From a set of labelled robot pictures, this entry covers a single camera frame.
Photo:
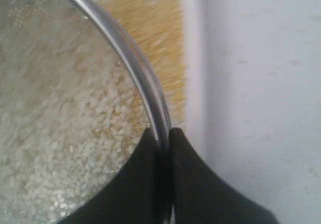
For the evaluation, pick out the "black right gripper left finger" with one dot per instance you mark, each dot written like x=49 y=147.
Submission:
x=135 y=193

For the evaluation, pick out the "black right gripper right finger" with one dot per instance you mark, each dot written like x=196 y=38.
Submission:
x=201 y=196

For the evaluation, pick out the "grain mixture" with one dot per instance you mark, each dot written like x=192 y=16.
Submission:
x=55 y=108

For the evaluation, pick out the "round steel mesh sieve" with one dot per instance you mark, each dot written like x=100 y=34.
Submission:
x=125 y=58

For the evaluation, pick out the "white plastic tray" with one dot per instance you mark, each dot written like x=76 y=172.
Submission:
x=196 y=30

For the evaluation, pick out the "yellow millet grains on tray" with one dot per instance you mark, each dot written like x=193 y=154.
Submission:
x=157 y=27

